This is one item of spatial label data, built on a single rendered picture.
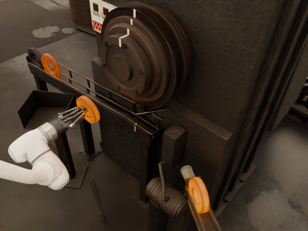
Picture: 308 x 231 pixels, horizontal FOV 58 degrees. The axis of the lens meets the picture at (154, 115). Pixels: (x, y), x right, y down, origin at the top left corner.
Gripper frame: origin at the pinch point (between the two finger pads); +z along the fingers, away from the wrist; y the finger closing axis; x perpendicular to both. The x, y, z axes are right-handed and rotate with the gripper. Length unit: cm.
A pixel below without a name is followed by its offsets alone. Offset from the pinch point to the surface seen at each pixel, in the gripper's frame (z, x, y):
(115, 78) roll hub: 10.9, 18.4, 11.8
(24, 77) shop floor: 34, -85, -172
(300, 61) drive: 106, 4, 67
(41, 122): -13.1, -23.9, -34.0
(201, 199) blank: 1, -9, 71
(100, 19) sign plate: 32.4, 28.3, -22.0
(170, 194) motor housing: 5, -32, 52
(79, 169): -1, -83, -30
